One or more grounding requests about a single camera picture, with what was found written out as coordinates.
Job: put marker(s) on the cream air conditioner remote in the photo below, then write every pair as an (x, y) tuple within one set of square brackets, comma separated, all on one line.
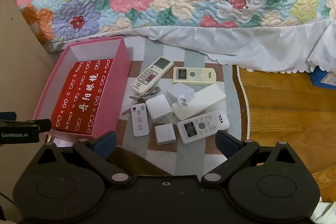
[(199, 75)]

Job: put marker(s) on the bunch of metal keys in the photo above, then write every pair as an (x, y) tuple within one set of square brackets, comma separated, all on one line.
[(149, 92)]

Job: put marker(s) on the white remote with pink display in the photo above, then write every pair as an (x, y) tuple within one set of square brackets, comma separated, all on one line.
[(147, 77)]

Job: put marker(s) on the white air conditioner remote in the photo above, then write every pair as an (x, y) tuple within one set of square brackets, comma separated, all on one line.
[(207, 123)]

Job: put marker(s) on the large white charger cube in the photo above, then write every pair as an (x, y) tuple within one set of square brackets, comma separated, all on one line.
[(158, 108)]

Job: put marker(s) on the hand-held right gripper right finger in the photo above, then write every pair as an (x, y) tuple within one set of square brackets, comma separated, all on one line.
[(222, 140)]

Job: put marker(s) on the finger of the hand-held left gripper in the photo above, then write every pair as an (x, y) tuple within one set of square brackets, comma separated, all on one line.
[(8, 115)]

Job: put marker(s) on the small white remote control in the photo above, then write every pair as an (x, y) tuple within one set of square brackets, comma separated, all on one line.
[(140, 121)]

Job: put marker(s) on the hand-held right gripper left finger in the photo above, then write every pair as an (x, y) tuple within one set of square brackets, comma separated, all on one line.
[(106, 141)]

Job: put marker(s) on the small white charger cube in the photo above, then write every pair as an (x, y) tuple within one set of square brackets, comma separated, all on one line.
[(165, 134)]

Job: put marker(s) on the white plug adapter with label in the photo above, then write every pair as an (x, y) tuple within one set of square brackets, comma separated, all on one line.
[(181, 94)]

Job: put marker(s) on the pink cardboard box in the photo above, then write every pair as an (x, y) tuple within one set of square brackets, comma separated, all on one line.
[(50, 87)]

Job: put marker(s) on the blue cardboard box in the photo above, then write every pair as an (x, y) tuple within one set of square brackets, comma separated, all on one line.
[(323, 78)]

